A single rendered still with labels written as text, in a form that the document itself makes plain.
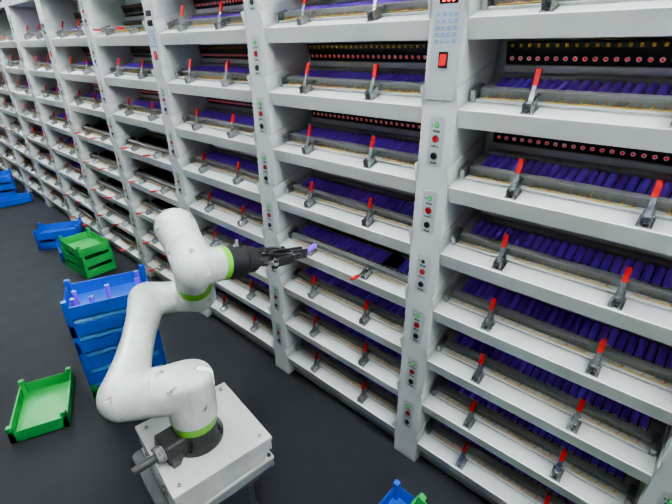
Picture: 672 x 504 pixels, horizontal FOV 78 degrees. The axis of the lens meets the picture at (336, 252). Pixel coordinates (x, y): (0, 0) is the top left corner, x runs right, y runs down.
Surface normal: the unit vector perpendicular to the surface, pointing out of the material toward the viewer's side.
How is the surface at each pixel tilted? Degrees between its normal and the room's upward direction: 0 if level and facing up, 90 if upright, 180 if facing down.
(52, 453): 0
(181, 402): 88
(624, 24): 107
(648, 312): 17
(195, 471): 2
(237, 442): 2
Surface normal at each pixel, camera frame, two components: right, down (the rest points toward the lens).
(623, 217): -0.20, -0.76
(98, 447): 0.00, -0.90
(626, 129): -0.64, 0.58
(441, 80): -0.67, 0.33
